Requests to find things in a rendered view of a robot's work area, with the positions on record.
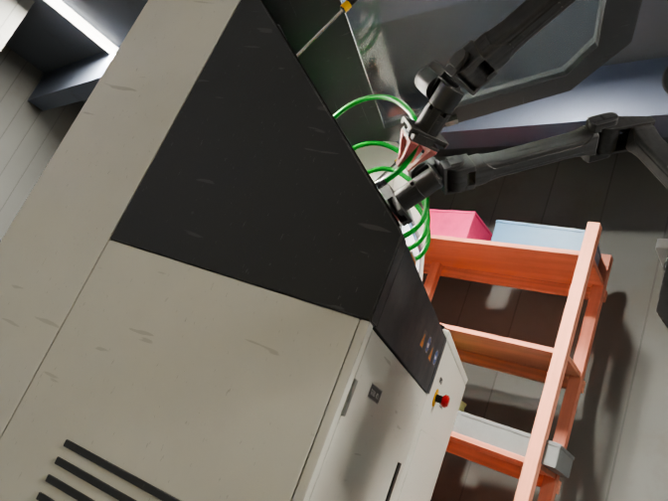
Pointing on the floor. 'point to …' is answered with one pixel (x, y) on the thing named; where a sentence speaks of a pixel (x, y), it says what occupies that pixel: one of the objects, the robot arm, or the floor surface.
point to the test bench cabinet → (182, 391)
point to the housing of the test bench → (95, 180)
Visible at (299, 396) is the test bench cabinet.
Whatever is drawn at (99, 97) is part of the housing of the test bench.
